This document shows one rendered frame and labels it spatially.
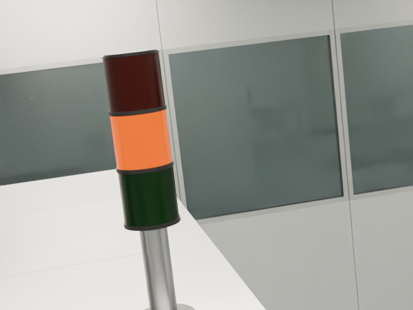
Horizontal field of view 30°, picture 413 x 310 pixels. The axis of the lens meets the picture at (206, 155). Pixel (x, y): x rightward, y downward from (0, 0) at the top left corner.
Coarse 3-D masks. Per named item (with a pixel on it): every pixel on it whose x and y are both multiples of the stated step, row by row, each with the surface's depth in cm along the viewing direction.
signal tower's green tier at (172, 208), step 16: (128, 176) 66; (144, 176) 66; (160, 176) 66; (128, 192) 66; (144, 192) 66; (160, 192) 66; (128, 208) 67; (144, 208) 66; (160, 208) 66; (176, 208) 68; (128, 224) 67; (144, 224) 66; (160, 224) 66
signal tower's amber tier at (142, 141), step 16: (160, 112) 66; (112, 128) 66; (128, 128) 65; (144, 128) 65; (160, 128) 66; (128, 144) 65; (144, 144) 65; (160, 144) 66; (128, 160) 66; (144, 160) 65; (160, 160) 66
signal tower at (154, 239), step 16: (112, 112) 66; (128, 112) 65; (144, 112) 65; (144, 240) 68; (160, 240) 68; (144, 256) 68; (160, 256) 68; (160, 272) 68; (160, 288) 68; (160, 304) 69; (176, 304) 70
